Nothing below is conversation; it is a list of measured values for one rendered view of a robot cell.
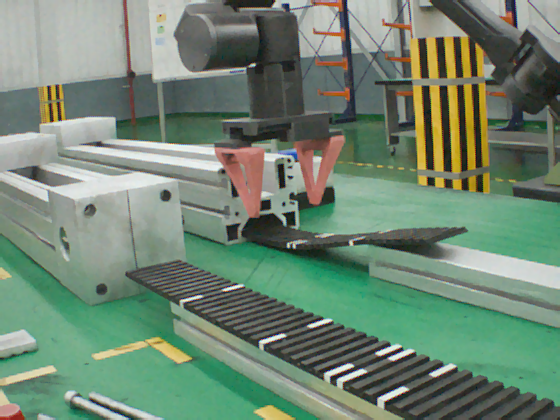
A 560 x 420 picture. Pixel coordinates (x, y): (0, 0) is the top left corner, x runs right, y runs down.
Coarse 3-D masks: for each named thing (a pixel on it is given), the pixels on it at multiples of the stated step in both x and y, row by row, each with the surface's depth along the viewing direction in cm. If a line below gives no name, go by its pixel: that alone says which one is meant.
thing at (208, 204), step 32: (64, 160) 121; (96, 160) 109; (128, 160) 94; (160, 160) 86; (192, 160) 82; (288, 160) 79; (192, 192) 79; (224, 192) 74; (288, 192) 79; (192, 224) 81; (224, 224) 75; (288, 224) 81
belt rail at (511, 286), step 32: (384, 256) 58; (416, 256) 55; (448, 256) 54; (480, 256) 53; (416, 288) 56; (448, 288) 53; (480, 288) 51; (512, 288) 47; (544, 288) 45; (544, 320) 45
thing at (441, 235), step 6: (450, 228) 56; (456, 228) 56; (462, 228) 56; (432, 234) 55; (438, 234) 54; (444, 234) 54; (450, 234) 55; (456, 234) 55; (414, 240) 54; (420, 240) 53; (426, 240) 53; (432, 240) 53; (438, 240) 54
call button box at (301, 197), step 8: (296, 160) 91; (320, 160) 92; (296, 168) 89; (296, 176) 89; (328, 176) 92; (304, 184) 90; (328, 184) 93; (304, 192) 91; (328, 192) 93; (296, 200) 90; (304, 200) 91; (328, 200) 93; (304, 208) 91
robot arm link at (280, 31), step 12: (252, 12) 65; (264, 12) 66; (276, 12) 68; (288, 12) 69; (264, 24) 67; (276, 24) 67; (288, 24) 67; (264, 36) 67; (276, 36) 67; (288, 36) 68; (264, 48) 67; (276, 48) 67; (288, 48) 68; (264, 60) 68; (276, 60) 67; (288, 60) 69; (300, 60) 70
